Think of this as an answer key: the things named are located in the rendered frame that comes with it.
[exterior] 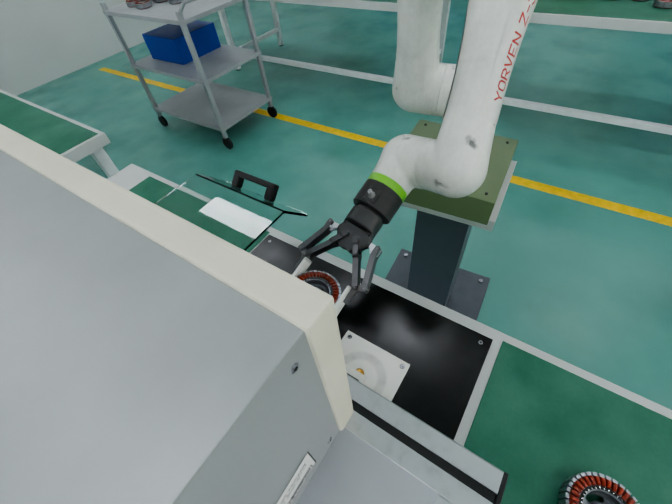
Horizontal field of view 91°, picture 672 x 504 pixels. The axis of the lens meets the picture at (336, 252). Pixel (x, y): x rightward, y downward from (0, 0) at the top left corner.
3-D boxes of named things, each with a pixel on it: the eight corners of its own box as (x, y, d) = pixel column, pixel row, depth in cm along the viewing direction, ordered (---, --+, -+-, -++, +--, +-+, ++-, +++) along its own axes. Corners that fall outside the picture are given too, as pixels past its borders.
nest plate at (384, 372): (348, 332, 75) (348, 329, 74) (409, 366, 69) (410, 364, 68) (309, 390, 67) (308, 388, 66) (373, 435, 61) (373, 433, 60)
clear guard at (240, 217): (225, 181, 76) (215, 159, 72) (308, 215, 66) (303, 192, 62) (95, 282, 60) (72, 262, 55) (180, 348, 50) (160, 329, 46)
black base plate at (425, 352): (270, 239, 99) (269, 233, 97) (490, 343, 72) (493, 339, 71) (136, 373, 75) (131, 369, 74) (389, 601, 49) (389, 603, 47)
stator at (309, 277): (313, 271, 76) (312, 260, 74) (351, 297, 72) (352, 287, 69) (277, 303, 71) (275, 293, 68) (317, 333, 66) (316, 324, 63)
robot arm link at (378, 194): (405, 211, 75) (371, 194, 79) (398, 187, 64) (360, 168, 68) (390, 233, 74) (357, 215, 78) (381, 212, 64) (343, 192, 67)
